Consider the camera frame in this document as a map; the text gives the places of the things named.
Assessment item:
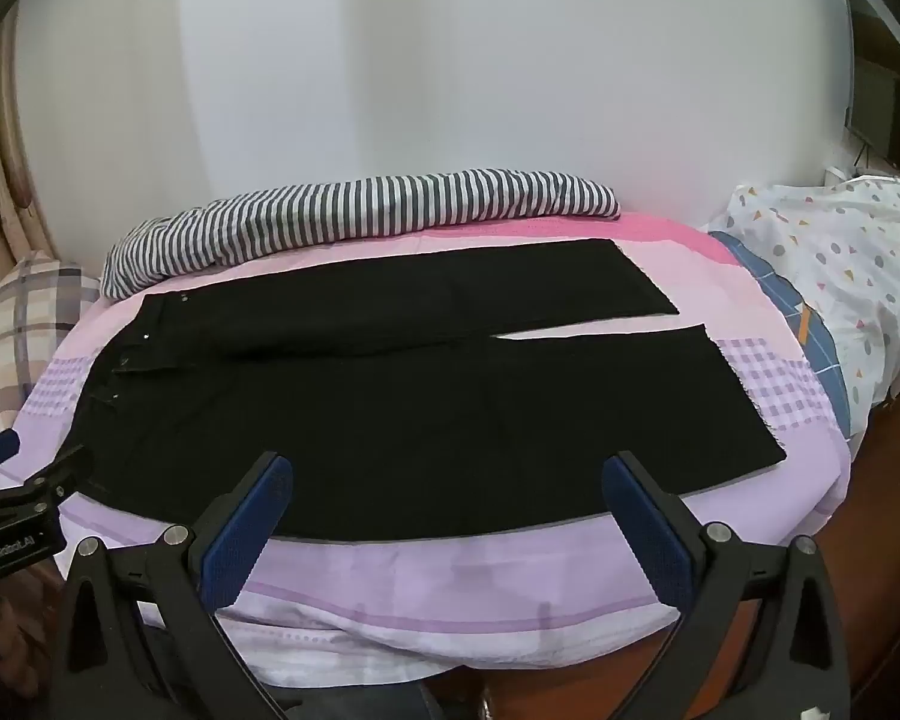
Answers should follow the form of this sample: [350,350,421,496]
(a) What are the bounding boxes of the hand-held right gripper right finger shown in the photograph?
[600,450,852,720]

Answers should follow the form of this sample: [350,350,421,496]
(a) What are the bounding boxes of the black pants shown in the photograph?
[75,238,788,545]

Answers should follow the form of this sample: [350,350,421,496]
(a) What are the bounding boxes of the blue plaid cloth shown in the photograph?
[709,231,848,440]

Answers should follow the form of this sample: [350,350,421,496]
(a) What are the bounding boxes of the striped blanket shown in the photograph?
[101,171,622,301]

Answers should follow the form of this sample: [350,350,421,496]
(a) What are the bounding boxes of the black monitor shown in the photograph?
[840,0,900,192]

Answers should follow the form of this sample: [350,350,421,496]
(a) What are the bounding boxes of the beige curtain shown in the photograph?
[0,15,61,301]

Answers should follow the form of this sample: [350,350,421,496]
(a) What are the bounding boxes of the pink purple bed sheet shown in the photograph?
[0,210,852,691]

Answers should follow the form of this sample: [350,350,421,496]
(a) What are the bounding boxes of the white patterned quilt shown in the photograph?
[709,174,900,440]

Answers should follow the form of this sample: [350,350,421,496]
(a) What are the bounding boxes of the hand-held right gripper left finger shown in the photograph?
[49,452,305,720]

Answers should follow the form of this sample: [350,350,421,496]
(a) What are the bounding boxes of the plaid pillow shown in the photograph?
[0,251,102,451]

